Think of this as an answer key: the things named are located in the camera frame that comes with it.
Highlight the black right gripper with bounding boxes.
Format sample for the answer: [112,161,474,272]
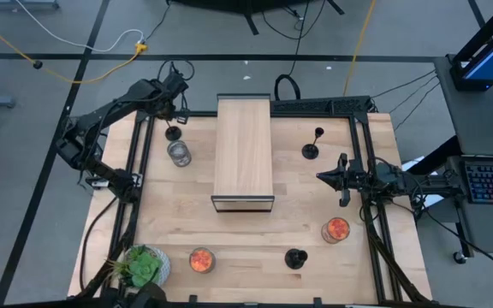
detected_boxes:
[316,152,370,209]

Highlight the black metal candlestick holder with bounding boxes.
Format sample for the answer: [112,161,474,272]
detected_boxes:
[163,119,183,143]
[284,247,309,270]
[300,126,325,161]

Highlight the glass jar orange candle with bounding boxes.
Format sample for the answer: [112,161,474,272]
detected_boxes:
[188,246,217,275]
[320,216,352,246]

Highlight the black perforated power box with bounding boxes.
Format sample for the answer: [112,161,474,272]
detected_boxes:
[270,95,374,116]

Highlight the white paper sheet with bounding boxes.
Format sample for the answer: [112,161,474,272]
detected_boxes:
[400,154,447,210]

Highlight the yellow pole with black base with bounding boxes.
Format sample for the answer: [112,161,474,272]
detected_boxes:
[342,0,378,98]

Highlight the grey desk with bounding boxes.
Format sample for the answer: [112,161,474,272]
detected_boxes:
[433,54,493,256]

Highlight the black backlit keyboard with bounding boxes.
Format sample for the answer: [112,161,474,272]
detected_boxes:
[463,158,493,205]

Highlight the green succulent in white pot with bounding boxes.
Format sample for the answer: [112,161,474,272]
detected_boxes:
[105,243,172,290]

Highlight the black aluminium table frame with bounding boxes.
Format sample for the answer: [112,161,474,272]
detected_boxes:
[77,109,434,307]

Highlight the yellow cable with plug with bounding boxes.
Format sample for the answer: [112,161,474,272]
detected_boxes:
[0,11,149,85]

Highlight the black floor cable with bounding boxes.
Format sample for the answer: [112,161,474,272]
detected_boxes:
[143,0,174,44]

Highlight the white floor cable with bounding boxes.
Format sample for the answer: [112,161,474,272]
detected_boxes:
[13,0,146,53]

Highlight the wooden shelf black metal frame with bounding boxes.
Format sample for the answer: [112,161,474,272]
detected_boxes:
[210,92,276,214]

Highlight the thin black cable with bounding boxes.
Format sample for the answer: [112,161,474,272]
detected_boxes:
[393,81,441,132]
[371,69,438,99]
[388,75,439,115]

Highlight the black looped cable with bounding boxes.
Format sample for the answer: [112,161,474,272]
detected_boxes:
[273,0,314,103]

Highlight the black cable white connector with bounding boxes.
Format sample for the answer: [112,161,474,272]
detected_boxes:
[261,0,314,42]

